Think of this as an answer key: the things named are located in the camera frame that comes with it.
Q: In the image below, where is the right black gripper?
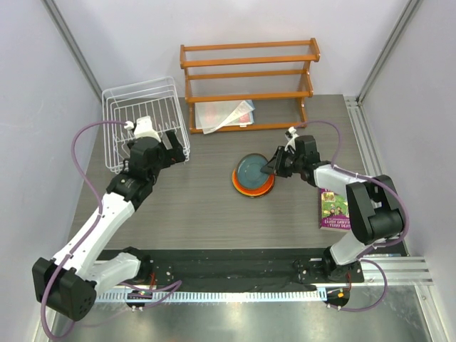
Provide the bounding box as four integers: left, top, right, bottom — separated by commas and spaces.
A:
262, 146, 304, 178

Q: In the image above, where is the orange plate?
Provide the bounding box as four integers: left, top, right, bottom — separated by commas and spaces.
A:
232, 168, 275, 198

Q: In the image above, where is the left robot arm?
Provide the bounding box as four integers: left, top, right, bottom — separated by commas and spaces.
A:
32, 130, 186, 321

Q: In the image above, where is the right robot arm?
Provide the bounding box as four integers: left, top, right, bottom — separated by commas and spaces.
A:
261, 135, 408, 281

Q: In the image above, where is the orange wooden shelf rack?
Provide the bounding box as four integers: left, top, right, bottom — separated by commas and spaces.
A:
180, 38, 321, 134

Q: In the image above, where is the clear plastic document sleeve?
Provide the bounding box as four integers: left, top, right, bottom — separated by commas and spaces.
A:
195, 100, 255, 134

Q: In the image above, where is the purple treehouse book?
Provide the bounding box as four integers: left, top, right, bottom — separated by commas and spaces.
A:
318, 188, 351, 232

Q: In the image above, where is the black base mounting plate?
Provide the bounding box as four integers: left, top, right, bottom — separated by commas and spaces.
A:
109, 247, 365, 294

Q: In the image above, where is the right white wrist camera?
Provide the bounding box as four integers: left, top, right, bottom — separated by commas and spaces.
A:
285, 126, 299, 151

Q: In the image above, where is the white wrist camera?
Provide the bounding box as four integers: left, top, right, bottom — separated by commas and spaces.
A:
285, 126, 299, 151
124, 116, 161, 143

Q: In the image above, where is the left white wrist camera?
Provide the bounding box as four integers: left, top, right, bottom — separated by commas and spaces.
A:
124, 116, 161, 143

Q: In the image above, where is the white wire dish rack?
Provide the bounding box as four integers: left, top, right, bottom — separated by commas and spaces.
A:
102, 76, 190, 173

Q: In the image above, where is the slotted cable duct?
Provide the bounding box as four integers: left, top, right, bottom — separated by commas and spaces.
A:
95, 288, 327, 305

